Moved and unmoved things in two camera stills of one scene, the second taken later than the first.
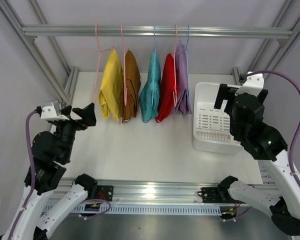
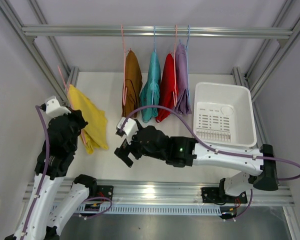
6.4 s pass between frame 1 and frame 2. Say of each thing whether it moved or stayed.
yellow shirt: moved
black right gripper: moved
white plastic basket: stayed
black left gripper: stayed
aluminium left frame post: stayed
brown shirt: stayed
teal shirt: stayed
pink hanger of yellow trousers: moved
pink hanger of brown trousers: stayed
